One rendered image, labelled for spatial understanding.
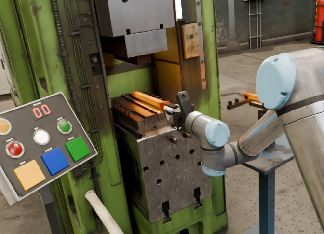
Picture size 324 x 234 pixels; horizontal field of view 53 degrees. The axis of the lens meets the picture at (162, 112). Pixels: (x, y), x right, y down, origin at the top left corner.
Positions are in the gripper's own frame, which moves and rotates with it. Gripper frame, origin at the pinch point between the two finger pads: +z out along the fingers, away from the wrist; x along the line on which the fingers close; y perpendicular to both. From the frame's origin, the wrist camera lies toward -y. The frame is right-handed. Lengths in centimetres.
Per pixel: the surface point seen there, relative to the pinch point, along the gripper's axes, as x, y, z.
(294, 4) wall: 664, 10, 478
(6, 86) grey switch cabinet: -42, 87, 551
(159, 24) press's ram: 4.3, -34.3, 8.0
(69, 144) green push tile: -46.5, 1.1, -8.5
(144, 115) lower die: -7.4, 5.5, 9.3
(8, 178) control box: -68, 2, -18
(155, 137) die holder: -7.1, 13.9, 1.4
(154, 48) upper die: 0.4, -24.7, 7.9
